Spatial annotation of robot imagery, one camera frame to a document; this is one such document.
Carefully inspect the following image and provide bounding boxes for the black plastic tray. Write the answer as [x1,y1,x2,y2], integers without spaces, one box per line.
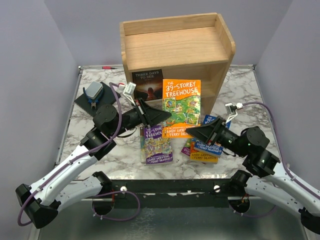
[74,81,116,117]

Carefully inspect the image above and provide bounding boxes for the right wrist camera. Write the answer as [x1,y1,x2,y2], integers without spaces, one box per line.
[224,102,243,124]

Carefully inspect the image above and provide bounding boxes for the orange 130-Storey Treehouse book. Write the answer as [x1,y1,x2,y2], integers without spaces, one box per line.
[189,138,219,164]

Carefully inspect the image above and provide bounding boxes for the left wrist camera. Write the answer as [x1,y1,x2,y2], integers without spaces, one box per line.
[117,82,136,106]

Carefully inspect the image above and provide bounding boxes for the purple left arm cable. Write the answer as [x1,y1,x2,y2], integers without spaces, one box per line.
[16,81,125,227]

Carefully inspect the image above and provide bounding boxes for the blue handled pliers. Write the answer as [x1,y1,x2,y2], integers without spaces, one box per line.
[82,87,104,110]

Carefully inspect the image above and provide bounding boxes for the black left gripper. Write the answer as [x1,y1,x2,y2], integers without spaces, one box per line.
[110,97,172,139]

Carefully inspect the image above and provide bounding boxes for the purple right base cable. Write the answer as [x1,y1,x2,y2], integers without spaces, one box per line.
[231,199,280,219]

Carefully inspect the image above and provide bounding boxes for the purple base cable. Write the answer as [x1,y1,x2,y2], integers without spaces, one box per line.
[231,199,280,219]
[91,189,141,222]

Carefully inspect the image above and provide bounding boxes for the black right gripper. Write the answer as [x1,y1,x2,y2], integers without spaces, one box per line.
[185,115,248,157]

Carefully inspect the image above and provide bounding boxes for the dark Three Days book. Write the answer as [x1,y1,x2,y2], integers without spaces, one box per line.
[132,69,164,102]

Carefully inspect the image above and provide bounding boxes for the wooden bookshelf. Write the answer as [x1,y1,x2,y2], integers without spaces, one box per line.
[119,12,236,114]

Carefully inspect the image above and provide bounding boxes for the blue 91-Storey Treehouse book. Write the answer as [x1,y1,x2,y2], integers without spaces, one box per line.
[194,114,224,158]

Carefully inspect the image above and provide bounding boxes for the red marker pen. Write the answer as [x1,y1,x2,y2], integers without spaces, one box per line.
[101,66,118,70]

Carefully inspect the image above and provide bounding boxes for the purple green bottom book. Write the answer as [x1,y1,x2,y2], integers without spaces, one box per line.
[181,138,194,157]

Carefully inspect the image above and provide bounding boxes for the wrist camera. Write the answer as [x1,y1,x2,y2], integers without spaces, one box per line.
[117,82,136,106]
[224,102,243,124]

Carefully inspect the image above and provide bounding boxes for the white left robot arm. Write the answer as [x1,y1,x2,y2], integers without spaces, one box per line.
[15,98,171,229]

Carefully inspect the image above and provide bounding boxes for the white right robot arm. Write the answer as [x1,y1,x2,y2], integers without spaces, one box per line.
[186,117,320,234]

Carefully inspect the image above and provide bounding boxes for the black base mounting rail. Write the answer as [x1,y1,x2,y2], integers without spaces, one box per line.
[82,171,260,210]

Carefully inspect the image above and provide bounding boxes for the orange 39-Storey Treehouse book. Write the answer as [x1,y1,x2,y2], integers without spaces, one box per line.
[162,79,201,139]

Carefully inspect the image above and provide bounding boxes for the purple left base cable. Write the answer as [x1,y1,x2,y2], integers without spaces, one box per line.
[91,189,141,222]

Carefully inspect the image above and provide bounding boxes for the grey tin box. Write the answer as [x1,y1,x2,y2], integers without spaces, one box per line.
[85,82,103,99]

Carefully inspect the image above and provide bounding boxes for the purple 52-Storey Treehouse book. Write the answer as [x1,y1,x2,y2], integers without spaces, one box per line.
[139,124,174,166]

